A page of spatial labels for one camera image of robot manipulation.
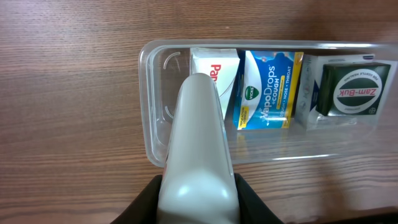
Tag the green round-label box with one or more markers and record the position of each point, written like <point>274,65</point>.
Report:
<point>352,89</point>

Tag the blue VapoDrops box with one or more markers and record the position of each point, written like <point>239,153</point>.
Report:
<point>266,85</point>

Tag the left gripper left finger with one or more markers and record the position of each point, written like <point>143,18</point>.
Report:
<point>143,209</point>

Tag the white Panadol box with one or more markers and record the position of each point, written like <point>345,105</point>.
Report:
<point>221,65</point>

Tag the white spray bottle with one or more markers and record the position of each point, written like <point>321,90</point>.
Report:
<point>198,184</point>

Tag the clear plastic container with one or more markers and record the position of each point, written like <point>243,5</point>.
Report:
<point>165,64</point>

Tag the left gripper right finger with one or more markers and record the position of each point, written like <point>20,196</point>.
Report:
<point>251,207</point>

